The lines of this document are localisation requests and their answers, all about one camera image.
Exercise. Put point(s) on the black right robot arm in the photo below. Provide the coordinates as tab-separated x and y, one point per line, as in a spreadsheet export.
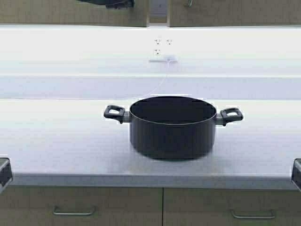
113	4

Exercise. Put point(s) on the metal drawer handle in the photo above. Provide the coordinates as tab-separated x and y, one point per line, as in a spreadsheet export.
253	215
73	213

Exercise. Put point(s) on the robot base corner left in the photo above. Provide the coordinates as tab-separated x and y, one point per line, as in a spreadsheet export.
6	175

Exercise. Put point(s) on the white plug adapter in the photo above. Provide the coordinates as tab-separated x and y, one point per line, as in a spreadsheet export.
170	58

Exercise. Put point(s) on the wooden drawer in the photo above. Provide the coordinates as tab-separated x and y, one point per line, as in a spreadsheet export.
33	205
211	207

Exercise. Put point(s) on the white wall outlet plate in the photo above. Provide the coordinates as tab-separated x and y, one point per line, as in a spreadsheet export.
162	47

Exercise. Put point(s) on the black two-handled cooking pot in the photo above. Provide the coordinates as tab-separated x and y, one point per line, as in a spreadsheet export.
172	127

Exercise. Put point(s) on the lower wooden drawer right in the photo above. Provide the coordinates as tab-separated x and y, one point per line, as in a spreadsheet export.
211	207

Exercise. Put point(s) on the metal drawer handle left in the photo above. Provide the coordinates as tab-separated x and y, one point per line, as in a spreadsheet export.
73	213

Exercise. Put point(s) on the lower wooden drawer left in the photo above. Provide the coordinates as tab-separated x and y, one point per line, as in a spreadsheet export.
33	205

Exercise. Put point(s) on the metal drawer handle right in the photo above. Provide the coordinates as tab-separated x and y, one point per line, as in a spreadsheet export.
253	215

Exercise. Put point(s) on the robot base corner right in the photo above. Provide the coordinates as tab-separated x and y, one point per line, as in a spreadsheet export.
296	173

